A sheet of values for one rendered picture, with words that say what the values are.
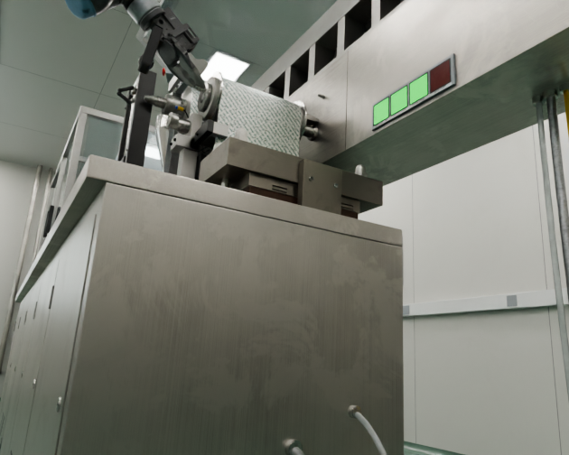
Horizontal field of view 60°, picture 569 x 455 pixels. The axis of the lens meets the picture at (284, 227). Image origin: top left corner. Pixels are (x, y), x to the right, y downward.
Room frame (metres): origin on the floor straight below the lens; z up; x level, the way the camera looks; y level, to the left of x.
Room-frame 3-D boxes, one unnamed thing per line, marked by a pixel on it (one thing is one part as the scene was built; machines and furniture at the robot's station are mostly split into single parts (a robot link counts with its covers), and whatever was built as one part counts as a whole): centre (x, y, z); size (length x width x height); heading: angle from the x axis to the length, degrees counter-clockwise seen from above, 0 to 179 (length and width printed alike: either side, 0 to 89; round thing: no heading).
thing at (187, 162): (1.15, 0.27, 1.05); 0.06 x 0.05 x 0.31; 119
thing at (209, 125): (1.11, 0.20, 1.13); 0.09 x 0.06 x 0.03; 29
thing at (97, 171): (1.98, 0.65, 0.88); 2.52 x 0.66 x 0.04; 29
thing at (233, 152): (1.06, -0.01, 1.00); 0.40 x 0.16 x 0.06; 119
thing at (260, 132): (1.15, 0.08, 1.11); 0.23 x 0.01 x 0.18; 119
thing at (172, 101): (1.35, 0.36, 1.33); 0.06 x 0.06 x 0.06; 29
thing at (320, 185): (0.99, -0.07, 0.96); 0.10 x 0.03 x 0.11; 119
